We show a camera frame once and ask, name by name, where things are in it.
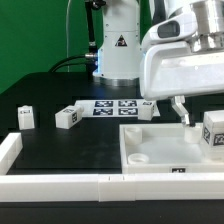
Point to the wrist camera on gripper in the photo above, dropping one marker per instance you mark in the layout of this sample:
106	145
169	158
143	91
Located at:
174	29

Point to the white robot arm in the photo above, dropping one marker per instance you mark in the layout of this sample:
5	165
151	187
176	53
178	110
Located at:
120	56

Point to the white square table top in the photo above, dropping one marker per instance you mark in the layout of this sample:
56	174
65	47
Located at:
165	148

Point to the tag sheet with markers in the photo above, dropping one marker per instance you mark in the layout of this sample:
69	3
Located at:
110	108

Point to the white U-shaped fence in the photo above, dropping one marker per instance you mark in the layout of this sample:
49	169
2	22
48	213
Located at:
98	187

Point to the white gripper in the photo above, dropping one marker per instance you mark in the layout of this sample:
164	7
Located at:
172	70

